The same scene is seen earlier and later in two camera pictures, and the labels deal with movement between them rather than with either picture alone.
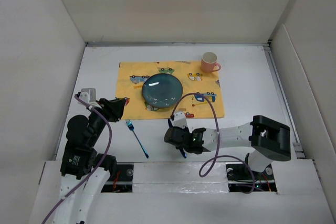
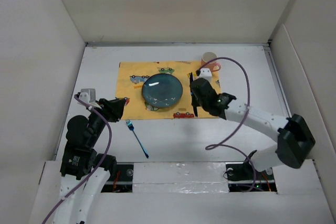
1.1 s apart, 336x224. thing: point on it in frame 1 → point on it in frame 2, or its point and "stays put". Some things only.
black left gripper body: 98,121 stays put
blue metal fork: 130,126 stays put
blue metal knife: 182,151 → 191,85
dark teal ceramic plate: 161,91 stays put
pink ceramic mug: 208,62 stays put
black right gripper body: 182,129 → 198,103
